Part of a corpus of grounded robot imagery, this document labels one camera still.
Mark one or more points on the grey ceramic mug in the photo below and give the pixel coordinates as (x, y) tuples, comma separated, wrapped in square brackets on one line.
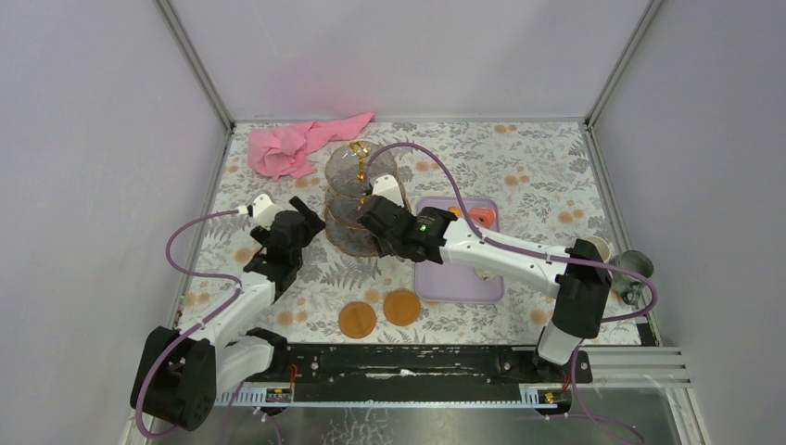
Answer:
[(630, 289)]

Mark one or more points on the white ceramic mug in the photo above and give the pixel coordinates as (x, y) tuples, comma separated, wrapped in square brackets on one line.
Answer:
[(603, 247)]

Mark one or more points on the right wooden coaster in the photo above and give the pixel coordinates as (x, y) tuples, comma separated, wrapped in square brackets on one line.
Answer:
[(402, 307)]

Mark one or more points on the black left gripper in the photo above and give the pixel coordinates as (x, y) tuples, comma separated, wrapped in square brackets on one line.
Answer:
[(300, 217)]

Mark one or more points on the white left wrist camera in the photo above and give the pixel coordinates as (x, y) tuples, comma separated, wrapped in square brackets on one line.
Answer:
[(262, 210)]

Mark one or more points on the grey speckled cake ball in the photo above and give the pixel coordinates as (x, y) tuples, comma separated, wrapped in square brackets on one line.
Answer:
[(485, 275)]

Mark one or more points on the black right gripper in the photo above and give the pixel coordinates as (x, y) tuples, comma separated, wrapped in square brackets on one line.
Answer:
[(384, 249)]

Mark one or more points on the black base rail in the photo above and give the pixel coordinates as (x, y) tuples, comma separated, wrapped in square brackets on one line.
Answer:
[(417, 374)]

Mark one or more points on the three-tier glass cake stand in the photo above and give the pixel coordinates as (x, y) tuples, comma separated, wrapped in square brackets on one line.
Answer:
[(349, 171)]

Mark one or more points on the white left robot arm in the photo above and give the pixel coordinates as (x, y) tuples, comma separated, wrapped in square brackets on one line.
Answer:
[(181, 372)]

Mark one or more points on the wooden coaster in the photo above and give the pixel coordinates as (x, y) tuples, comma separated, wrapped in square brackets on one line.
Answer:
[(357, 320), (402, 307)]

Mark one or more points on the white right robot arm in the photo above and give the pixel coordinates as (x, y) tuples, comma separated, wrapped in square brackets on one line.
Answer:
[(575, 276)]

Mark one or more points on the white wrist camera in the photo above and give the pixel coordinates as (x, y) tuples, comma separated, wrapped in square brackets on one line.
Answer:
[(387, 186), (262, 210)]

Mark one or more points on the pink cake slice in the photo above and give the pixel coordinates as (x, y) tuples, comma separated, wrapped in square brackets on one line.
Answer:
[(486, 217)]

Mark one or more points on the pink cloth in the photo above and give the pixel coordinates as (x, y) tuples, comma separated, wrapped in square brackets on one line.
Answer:
[(281, 151)]

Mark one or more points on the lilac plastic tray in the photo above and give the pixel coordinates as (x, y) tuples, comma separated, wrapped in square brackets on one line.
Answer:
[(456, 283)]

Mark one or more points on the left wooden coaster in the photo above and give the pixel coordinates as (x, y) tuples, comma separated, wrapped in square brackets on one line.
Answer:
[(357, 320)]

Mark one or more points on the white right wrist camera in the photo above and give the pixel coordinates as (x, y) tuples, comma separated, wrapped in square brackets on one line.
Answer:
[(387, 186)]

